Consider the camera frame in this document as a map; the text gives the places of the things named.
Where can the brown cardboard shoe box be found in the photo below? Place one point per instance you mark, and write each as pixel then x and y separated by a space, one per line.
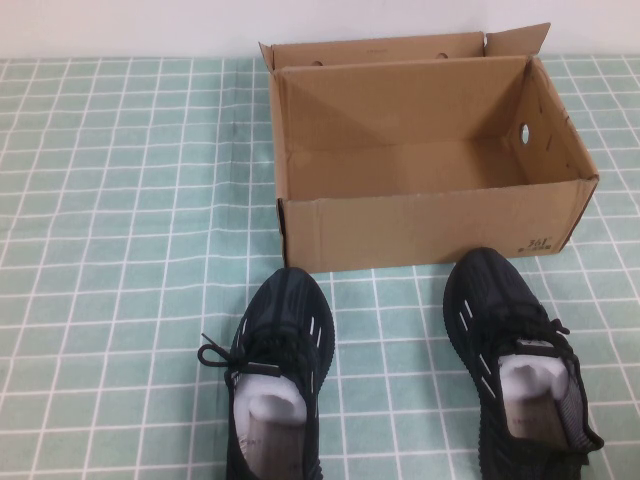
pixel 400 235

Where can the white paper shoe stuffing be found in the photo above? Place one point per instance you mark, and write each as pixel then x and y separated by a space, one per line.
pixel 525 375
pixel 270 390

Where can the green white checked tablecloth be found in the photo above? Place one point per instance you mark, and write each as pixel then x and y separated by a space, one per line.
pixel 125 250

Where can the black knit sneaker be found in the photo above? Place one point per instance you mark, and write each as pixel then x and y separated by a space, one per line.
pixel 490 280
pixel 290 300

